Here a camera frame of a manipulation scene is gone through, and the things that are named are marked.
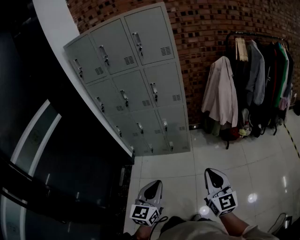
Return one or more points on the olive green garment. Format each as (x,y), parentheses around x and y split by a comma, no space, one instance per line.
(212,126)

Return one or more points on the black metal clothes rack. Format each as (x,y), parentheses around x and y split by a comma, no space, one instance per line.
(248,32)

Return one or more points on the black round bin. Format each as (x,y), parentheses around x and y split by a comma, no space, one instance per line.
(297,108)

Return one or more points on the grey metal locker cabinet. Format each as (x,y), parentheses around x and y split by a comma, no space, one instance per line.
(131,89)

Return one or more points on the person's right forearm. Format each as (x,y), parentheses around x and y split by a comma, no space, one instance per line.
(232,223)

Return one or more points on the grey metal locker door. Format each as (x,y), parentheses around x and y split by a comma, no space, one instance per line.
(164,79)

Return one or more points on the black door frame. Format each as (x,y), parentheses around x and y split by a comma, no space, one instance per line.
(82,140)

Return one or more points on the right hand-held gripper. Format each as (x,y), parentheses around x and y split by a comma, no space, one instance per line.
(225,202)

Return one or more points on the person's left forearm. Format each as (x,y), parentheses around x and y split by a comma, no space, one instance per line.
(143,233)

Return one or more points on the person's grey shoe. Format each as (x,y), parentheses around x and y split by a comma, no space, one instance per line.
(197,217)

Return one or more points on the bundle of wooden hangers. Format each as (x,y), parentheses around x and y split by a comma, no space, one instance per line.
(241,49)

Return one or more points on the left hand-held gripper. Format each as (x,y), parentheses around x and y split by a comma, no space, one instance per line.
(140,213)

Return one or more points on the frosted glass door panel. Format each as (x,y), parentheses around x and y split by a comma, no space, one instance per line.
(11,222)
(35,138)

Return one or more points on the pale pink hanging shirt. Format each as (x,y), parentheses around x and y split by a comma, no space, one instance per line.
(220,93)

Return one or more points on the yellow plush toy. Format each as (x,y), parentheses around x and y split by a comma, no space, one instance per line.
(243,132)

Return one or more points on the green hanging garment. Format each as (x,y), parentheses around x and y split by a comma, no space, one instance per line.
(282,70)

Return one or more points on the red and black bag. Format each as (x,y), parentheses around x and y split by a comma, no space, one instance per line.
(230,134)

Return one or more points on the black hanging jacket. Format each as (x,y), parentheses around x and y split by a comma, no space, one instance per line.
(290,75)

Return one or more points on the small pink cloth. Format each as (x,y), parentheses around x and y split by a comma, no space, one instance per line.
(284,103)

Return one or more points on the person's beige shirt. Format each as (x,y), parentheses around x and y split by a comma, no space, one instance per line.
(201,232)

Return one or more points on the person's dark trousers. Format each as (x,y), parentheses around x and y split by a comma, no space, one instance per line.
(174,223)

